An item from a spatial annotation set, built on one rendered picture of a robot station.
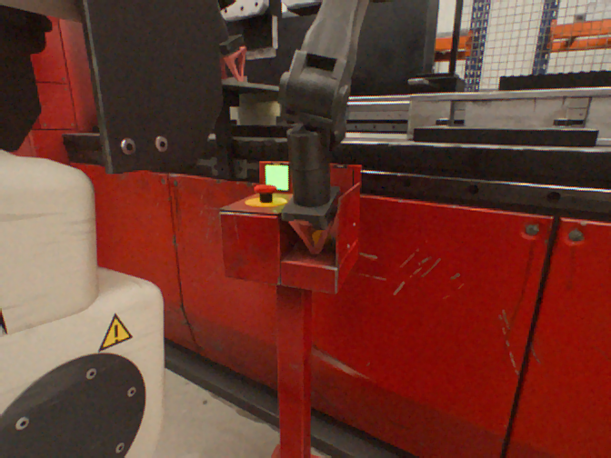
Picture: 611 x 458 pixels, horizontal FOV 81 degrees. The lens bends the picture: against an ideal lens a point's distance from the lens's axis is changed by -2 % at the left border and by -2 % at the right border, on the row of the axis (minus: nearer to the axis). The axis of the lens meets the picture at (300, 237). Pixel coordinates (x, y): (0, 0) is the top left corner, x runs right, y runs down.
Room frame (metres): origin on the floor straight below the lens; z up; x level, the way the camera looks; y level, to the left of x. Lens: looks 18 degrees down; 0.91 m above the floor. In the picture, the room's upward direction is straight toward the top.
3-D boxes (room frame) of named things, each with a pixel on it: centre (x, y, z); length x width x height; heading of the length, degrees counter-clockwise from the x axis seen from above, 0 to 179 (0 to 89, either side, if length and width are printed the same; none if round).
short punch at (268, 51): (1.08, 0.11, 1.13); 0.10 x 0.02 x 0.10; 57
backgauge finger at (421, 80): (0.98, -0.33, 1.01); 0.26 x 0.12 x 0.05; 147
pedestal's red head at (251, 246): (0.61, 0.01, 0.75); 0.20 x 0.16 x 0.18; 70
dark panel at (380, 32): (1.64, 0.03, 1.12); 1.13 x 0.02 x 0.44; 57
